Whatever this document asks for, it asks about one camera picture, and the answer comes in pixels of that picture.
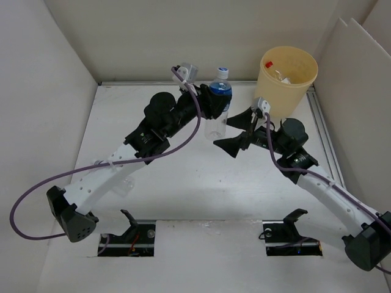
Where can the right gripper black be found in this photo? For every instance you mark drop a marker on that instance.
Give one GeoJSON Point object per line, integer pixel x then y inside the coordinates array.
{"type": "Point", "coordinates": [233, 144]}

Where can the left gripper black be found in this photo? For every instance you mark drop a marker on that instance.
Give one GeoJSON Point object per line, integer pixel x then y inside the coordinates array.
{"type": "Point", "coordinates": [210, 104]}

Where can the blue label bottle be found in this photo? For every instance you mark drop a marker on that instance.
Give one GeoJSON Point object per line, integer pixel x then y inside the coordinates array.
{"type": "Point", "coordinates": [124, 187]}
{"type": "Point", "coordinates": [215, 129]}

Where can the red label plastic bottle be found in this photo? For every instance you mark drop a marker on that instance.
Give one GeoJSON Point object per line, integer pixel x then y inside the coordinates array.
{"type": "Point", "coordinates": [275, 73]}

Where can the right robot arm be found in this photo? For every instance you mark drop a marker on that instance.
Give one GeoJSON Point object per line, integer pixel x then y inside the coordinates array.
{"type": "Point", "coordinates": [367, 239]}

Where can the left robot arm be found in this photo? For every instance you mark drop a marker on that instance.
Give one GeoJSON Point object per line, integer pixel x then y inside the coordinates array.
{"type": "Point", "coordinates": [164, 116]}

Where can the yellow plastic bin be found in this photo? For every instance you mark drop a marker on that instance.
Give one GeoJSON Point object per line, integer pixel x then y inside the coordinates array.
{"type": "Point", "coordinates": [299, 66]}

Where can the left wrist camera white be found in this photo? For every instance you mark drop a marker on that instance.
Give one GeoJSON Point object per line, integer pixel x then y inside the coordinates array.
{"type": "Point", "coordinates": [184, 73]}

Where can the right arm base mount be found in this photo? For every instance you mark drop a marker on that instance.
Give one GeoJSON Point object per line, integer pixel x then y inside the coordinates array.
{"type": "Point", "coordinates": [282, 239]}

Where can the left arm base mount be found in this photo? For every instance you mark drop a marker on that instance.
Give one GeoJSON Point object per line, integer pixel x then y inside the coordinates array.
{"type": "Point", "coordinates": [141, 242]}

